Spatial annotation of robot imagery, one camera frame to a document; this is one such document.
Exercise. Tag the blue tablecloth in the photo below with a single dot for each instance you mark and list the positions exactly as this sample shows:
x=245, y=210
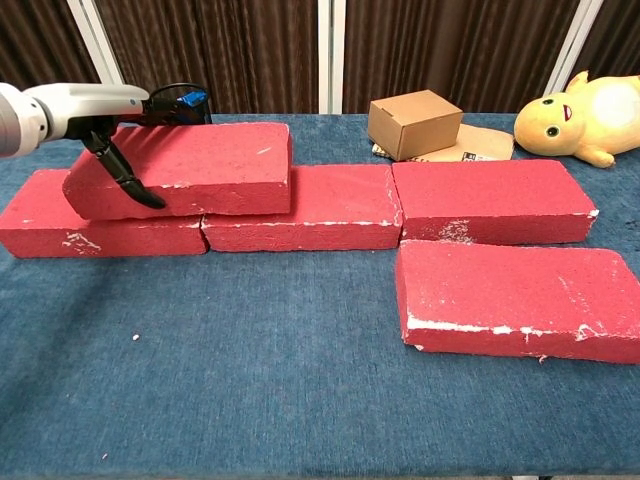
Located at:
x=310, y=375

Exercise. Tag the yellow plush toy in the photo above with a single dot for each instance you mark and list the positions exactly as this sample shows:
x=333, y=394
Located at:
x=545, y=130

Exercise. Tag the white partition post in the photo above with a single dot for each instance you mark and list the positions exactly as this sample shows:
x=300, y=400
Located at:
x=575, y=45
x=95, y=45
x=330, y=55

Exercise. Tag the black mesh pen cup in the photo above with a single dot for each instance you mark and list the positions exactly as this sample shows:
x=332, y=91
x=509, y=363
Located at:
x=162, y=94

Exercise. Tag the brown pleated curtain panel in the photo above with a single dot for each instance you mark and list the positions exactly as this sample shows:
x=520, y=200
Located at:
x=620, y=35
x=35, y=45
x=215, y=50
x=450, y=45

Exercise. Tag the red foam brick white scratch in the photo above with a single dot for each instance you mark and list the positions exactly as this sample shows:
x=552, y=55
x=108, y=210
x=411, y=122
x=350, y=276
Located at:
x=215, y=165

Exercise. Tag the red foam brick chipped edge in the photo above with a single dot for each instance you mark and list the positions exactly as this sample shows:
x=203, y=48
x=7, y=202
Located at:
x=500, y=295

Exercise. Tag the small cardboard box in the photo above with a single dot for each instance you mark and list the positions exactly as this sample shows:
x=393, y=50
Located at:
x=425, y=135

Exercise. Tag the blue object in cup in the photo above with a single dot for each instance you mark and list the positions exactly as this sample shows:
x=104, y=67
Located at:
x=192, y=97

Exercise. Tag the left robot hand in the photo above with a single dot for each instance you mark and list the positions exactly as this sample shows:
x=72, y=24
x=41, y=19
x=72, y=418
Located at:
x=90, y=107

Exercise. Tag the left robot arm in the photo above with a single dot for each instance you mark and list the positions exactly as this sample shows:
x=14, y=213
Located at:
x=20, y=125

